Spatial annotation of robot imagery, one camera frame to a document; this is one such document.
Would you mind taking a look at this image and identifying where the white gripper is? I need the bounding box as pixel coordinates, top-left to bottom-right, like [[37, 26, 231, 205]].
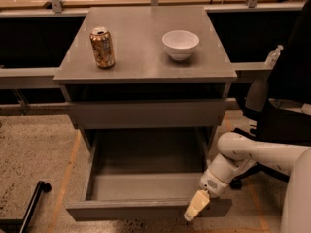
[[184, 160, 238, 222]]

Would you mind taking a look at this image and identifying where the grey drawer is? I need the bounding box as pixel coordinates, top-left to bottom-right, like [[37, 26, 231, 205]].
[[65, 128, 233, 222], [69, 99, 226, 129]]

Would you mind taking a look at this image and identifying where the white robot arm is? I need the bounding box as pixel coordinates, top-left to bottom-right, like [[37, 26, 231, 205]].
[[184, 132, 311, 233]]

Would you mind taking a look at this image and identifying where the grey top drawer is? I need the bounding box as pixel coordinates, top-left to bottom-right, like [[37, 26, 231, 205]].
[[69, 99, 226, 129]]

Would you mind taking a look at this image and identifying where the grey drawer cabinet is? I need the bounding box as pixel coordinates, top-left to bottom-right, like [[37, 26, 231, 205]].
[[52, 6, 238, 186]]

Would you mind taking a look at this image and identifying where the black office chair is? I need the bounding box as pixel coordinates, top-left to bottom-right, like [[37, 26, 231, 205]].
[[228, 0, 311, 190]]

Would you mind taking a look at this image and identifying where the white ceramic bowl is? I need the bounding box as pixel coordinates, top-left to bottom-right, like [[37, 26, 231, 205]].
[[162, 30, 200, 61]]

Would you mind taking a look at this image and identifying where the clear plastic bottle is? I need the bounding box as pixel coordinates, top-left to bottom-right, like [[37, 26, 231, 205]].
[[264, 45, 284, 69]]

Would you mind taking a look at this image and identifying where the black wheeled stand leg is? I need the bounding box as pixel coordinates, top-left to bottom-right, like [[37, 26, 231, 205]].
[[0, 181, 52, 233]]

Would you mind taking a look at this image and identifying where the gold soda can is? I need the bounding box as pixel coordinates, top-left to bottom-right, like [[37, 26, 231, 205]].
[[89, 26, 115, 69]]

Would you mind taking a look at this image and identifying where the grey metal frame rail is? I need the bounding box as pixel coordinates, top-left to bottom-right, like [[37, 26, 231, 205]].
[[0, 2, 304, 89]]

